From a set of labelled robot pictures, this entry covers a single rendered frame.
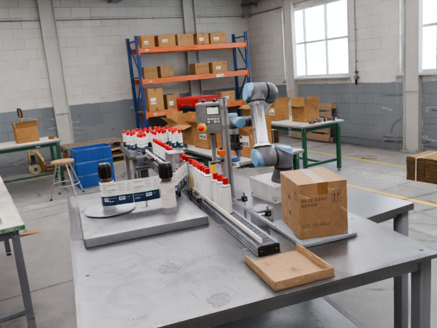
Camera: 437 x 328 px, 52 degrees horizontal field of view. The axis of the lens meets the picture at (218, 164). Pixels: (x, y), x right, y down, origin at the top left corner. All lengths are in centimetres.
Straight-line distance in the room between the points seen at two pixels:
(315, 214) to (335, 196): 13
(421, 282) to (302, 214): 58
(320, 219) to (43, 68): 848
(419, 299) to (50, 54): 890
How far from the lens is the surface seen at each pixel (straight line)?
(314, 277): 184
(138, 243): 239
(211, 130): 279
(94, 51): 1033
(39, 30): 1014
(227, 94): 1070
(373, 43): 894
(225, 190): 247
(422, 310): 226
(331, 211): 219
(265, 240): 212
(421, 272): 217
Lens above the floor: 167
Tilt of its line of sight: 12 degrees down
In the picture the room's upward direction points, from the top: 5 degrees counter-clockwise
